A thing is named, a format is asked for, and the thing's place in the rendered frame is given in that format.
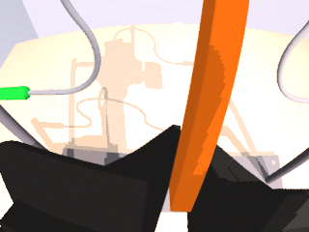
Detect grey wire stand with two posts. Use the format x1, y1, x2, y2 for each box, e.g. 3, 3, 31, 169
0, 0, 309, 213

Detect orange handle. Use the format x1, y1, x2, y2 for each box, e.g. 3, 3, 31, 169
169, 0, 250, 213

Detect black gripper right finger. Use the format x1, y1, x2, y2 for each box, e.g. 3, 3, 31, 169
186, 143, 309, 232

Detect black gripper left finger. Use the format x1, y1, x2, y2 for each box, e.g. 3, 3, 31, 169
0, 124, 182, 232

